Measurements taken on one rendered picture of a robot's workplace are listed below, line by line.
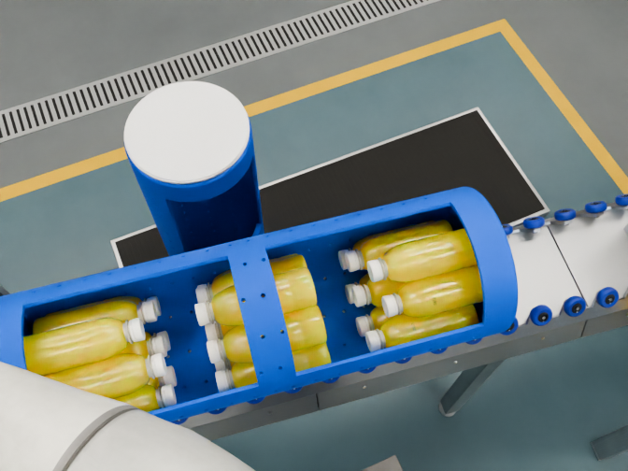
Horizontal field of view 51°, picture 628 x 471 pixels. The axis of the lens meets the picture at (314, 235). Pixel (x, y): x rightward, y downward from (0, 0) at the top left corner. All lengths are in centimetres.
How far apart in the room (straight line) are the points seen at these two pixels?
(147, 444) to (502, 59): 284
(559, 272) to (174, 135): 89
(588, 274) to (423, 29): 188
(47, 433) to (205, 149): 107
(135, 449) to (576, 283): 122
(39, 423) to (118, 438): 6
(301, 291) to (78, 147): 188
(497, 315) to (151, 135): 82
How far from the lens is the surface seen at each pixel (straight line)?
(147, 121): 154
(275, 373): 112
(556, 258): 154
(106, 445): 45
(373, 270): 116
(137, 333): 115
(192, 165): 145
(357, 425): 228
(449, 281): 120
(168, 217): 159
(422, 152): 256
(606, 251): 159
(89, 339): 115
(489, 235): 116
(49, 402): 49
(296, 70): 298
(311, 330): 115
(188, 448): 44
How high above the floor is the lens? 223
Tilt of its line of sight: 63 degrees down
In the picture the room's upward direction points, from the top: 1 degrees clockwise
